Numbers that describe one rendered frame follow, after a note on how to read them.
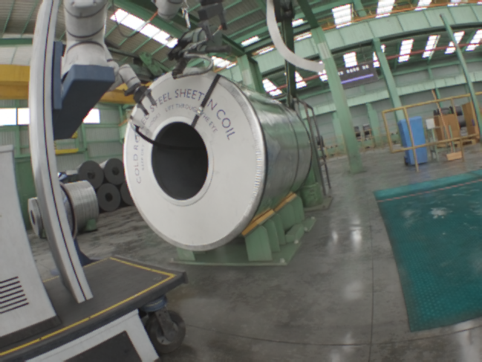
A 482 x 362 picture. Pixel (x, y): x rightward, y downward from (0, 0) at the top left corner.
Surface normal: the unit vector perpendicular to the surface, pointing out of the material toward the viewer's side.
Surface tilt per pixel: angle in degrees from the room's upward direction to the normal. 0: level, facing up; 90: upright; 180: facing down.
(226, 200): 90
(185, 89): 90
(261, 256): 90
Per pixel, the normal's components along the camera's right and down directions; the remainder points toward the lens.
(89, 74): 0.79, -0.15
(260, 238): -0.47, 0.14
